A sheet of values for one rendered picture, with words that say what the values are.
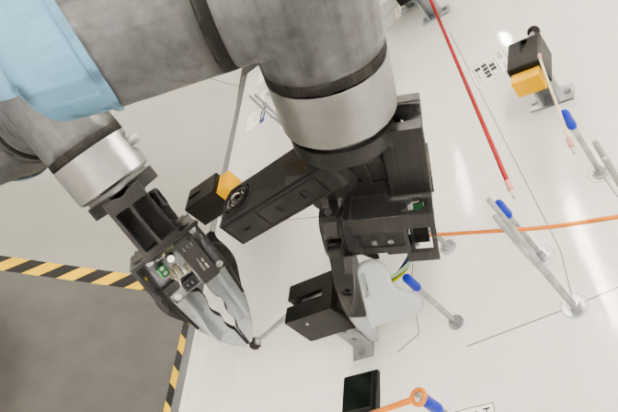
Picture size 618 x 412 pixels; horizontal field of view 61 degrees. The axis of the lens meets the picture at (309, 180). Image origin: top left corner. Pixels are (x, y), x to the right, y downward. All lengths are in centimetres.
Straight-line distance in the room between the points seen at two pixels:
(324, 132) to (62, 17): 14
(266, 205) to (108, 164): 17
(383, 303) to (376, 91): 19
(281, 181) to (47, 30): 18
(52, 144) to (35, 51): 22
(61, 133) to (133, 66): 23
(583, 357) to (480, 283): 11
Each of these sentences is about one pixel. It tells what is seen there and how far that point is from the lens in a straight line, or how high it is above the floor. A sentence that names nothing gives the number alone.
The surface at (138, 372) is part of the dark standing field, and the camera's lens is 176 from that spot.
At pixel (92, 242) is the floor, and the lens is 207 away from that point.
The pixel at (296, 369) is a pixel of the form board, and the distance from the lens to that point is 61.
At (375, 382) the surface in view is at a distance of 53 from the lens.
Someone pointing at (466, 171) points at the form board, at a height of 122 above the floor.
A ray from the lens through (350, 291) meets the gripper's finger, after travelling 40.
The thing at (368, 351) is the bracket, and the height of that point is 111.
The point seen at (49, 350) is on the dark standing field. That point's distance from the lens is 183.
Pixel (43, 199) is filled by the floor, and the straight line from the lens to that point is 224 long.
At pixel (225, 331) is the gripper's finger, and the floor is 107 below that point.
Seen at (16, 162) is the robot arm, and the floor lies 118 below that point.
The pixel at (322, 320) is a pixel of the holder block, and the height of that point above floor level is 115.
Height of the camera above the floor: 156
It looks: 40 degrees down
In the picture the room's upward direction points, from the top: 16 degrees clockwise
